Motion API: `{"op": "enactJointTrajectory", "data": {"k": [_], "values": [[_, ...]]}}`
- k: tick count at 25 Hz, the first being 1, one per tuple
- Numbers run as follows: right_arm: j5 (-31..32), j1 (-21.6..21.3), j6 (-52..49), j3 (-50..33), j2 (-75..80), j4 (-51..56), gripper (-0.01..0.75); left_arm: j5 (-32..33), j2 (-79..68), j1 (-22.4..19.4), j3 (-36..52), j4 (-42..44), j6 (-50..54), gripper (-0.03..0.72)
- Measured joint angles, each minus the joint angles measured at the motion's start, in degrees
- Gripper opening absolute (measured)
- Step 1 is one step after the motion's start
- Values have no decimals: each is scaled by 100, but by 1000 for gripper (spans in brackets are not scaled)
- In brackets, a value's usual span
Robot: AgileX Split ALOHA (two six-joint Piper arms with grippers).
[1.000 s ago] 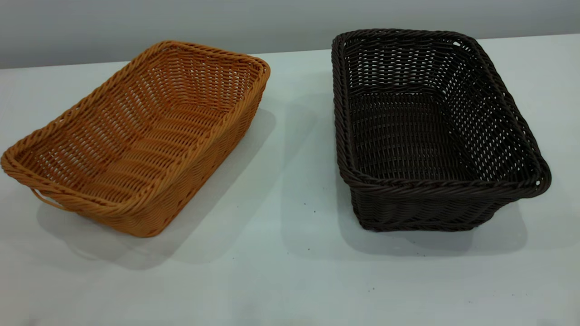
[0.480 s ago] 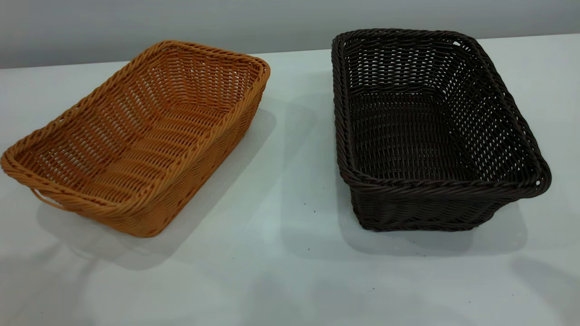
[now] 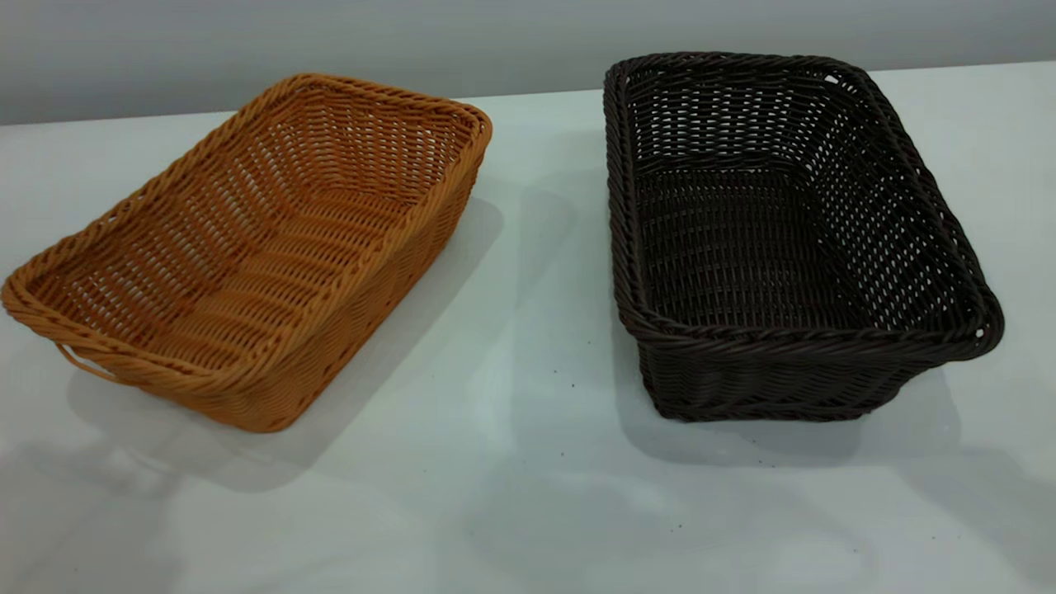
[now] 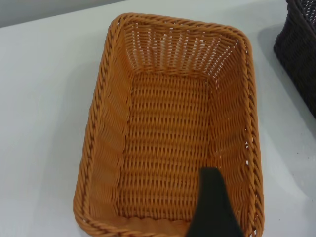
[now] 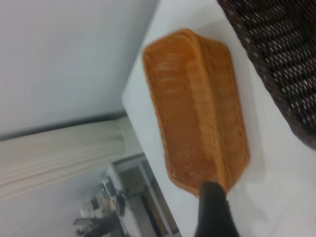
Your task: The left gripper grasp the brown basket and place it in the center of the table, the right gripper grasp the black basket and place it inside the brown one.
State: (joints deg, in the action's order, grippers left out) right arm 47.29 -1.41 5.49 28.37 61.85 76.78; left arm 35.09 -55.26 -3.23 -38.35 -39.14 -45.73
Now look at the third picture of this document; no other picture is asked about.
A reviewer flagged orange wicker basket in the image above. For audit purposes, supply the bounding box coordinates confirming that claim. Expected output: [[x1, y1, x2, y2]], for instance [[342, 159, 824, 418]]
[[0, 73, 494, 434]]

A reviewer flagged dark brown wicker basket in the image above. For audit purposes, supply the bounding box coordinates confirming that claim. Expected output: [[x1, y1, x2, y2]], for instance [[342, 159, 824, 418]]
[[602, 51, 1006, 423]]

